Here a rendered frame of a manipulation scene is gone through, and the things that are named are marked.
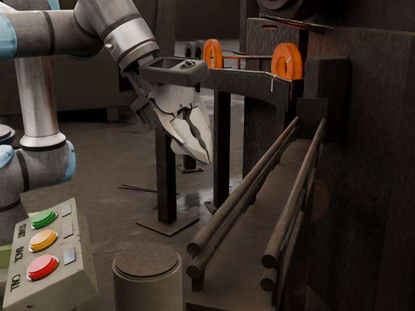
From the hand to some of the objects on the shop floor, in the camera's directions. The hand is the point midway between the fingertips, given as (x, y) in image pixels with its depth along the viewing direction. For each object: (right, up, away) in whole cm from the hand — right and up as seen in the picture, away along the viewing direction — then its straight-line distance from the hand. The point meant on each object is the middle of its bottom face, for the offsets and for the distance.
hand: (207, 155), depth 74 cm
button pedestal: (-24, -70, +14) cm, 75 cm away
